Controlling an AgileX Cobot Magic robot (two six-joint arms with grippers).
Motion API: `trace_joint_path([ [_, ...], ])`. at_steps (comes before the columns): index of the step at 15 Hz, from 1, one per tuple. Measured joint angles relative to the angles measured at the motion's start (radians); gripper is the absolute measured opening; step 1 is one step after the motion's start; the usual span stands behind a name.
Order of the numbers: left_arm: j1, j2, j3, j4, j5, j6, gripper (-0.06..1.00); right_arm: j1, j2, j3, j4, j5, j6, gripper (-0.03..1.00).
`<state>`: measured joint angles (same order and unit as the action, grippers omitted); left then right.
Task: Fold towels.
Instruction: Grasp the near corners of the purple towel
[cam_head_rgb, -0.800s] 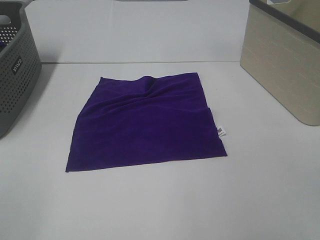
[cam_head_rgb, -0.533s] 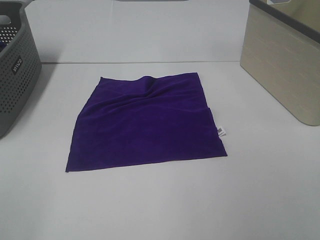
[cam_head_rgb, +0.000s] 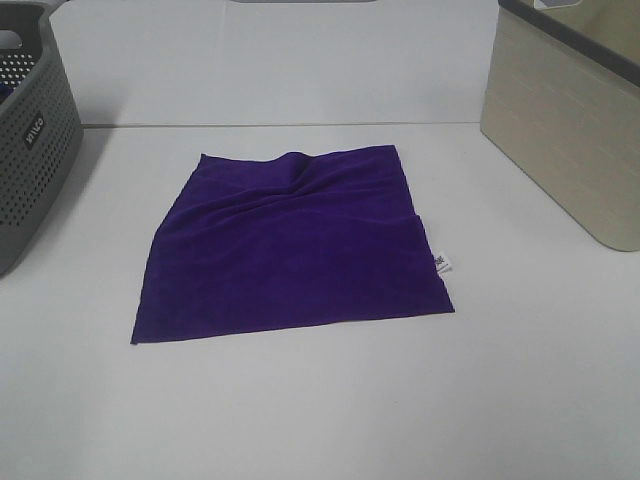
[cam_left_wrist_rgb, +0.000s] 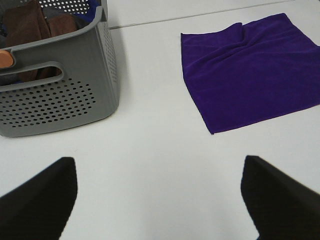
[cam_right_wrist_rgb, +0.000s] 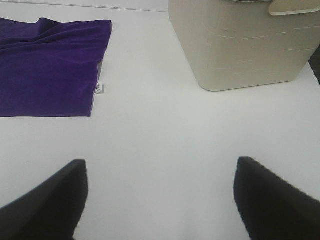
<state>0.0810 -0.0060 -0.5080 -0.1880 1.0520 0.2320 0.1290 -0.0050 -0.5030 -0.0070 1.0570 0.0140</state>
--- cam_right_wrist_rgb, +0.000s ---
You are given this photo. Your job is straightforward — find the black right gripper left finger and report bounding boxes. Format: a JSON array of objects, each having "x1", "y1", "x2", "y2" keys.
[{"x1": 0, "y1": 159, "x2": 88, "y2": 240}]

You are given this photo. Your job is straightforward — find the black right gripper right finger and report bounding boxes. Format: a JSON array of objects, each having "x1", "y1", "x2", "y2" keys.
[{"x1": 233, "y1": 156, "x2": 320, "y2": 240}]

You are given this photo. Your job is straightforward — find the purple towel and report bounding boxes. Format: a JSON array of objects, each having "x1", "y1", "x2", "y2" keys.
[{"x1": 0, "y1": 18, "x2": 113, "y2": 117}]

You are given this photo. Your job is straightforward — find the beige storage bin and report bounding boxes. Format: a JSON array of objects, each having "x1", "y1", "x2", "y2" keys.
[{"x1": 168, "y1": 0, "x2": 320, "y2": 92}]

